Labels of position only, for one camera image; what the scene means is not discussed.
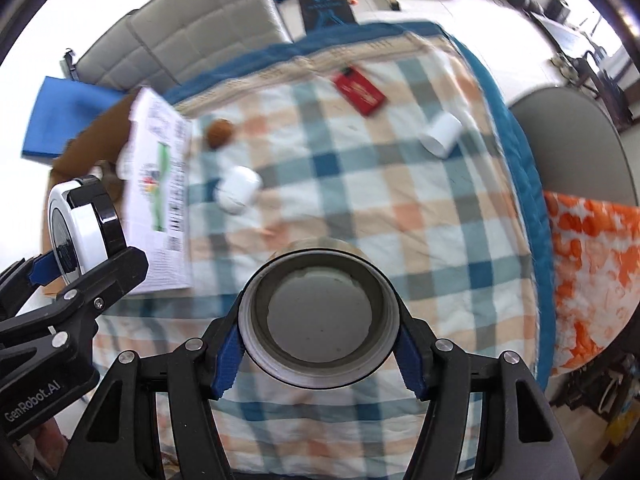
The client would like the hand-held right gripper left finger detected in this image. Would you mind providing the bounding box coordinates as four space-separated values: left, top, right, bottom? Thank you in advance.
75 304 251 480

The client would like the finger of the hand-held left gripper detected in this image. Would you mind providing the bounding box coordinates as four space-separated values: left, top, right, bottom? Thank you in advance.
0 246 149 356
0 254 63 318

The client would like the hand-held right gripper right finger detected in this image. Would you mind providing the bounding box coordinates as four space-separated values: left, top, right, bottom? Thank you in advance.
394 305 568 480

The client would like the round white black lid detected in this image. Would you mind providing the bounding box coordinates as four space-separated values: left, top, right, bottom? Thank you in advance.
47 175 127 283

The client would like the white plastic jar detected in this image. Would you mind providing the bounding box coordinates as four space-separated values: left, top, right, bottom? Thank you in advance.
238 239 403 390

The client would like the white printed cardboard box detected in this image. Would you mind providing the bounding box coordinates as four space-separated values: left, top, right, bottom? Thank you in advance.
116 87 195 295

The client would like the brown cardboard box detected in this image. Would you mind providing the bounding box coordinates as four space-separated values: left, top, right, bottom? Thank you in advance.
49 91 138 201

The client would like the blue foam mat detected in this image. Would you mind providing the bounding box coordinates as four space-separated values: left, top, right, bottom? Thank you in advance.
21 76 126 161

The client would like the plaid blanket with blue border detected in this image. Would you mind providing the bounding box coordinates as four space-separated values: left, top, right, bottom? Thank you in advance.
92 20 557 480

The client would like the brown round object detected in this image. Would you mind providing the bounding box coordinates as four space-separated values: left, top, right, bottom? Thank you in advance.
207 119 235 149

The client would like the orange white patterned cloth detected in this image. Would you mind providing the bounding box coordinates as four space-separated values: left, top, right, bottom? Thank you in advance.
542 191 640 376

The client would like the white cup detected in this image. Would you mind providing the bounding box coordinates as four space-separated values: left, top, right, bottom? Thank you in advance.
419 111 462 157

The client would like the grey quilted sofa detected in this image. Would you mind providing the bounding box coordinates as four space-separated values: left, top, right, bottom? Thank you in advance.
74 0 293 98

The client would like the grey chair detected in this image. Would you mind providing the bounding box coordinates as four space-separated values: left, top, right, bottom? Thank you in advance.
507 86 632 207

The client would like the red flat packet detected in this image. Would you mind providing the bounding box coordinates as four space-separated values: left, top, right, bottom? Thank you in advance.
333 65 388 117

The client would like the black weight bench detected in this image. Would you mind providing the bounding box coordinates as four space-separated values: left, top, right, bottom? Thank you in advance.
286 0 362 38

